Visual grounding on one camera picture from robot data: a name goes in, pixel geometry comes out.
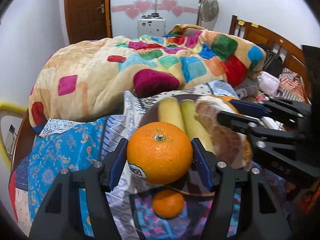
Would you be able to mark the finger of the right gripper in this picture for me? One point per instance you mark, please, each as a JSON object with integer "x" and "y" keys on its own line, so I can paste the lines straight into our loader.
{"x": 284, "y": 153}
{"x": 293, "y": 114}

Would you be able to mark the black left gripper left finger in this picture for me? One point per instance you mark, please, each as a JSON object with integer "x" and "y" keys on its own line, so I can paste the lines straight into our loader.
{"x": 59, "y": 215}

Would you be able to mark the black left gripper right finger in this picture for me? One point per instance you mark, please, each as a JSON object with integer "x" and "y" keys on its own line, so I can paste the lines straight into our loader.
{"x": 260, "y": 215}

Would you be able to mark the long sugarcane piece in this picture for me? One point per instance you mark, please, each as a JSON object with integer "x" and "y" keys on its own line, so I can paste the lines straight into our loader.
{"x": 194, "y": 129}

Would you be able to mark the large orange with sticker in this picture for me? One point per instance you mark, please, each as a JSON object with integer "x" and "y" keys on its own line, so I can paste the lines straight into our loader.
{"x": 159, "y": 153}

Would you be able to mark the striped cloth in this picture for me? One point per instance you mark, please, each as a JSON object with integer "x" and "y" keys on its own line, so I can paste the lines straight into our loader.
{"x": 291, "y": 86}

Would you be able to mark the pink white pouch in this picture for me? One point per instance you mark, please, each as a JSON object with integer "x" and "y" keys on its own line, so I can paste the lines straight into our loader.
{"x": 268, "y": 83}

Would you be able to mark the black bag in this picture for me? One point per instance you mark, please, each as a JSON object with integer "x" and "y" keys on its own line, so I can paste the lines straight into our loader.
{"x": 273, "y": 64}

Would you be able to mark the wooden headboard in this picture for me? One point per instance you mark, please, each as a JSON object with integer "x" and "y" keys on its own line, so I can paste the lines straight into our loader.
{"x": 294, "y": 58}

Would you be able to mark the brown round plate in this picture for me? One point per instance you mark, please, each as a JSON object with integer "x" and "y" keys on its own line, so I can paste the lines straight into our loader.
{"x": 190, "y": 184}

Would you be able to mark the orange on plate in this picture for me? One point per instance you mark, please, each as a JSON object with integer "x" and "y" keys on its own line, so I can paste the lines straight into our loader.
{"x": 227, "y": 100}

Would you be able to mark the small mandarin orange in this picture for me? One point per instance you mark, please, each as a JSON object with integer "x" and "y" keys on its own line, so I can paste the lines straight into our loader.
{"x": 168, "y": 204}

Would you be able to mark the blue patterned bed cloth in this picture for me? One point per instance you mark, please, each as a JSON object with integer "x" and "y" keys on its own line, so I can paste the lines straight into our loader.
{"x": 76, "y": 146}

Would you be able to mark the yellow framed object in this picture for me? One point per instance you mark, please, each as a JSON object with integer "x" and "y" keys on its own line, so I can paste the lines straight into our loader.
{"x": 10, "y": 112}

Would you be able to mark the short sugarcane piece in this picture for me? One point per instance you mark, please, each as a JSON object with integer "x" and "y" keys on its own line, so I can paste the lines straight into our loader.
{"x": 169, "y": 111}

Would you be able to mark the standing electric fan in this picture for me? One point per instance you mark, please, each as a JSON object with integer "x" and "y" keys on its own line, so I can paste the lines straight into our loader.
{"x": 208, "y": 10}

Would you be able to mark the colourful patchwork blanket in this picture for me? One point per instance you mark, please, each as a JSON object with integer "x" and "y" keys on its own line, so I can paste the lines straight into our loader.
{"x": 87, "y": 80}

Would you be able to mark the white appliance box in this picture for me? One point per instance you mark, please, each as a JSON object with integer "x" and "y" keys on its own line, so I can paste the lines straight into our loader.
{"x": 152, "y": 25}

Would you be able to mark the brown wooden door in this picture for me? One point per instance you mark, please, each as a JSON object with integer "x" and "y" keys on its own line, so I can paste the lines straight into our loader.
{"x": 87, "y": 20}

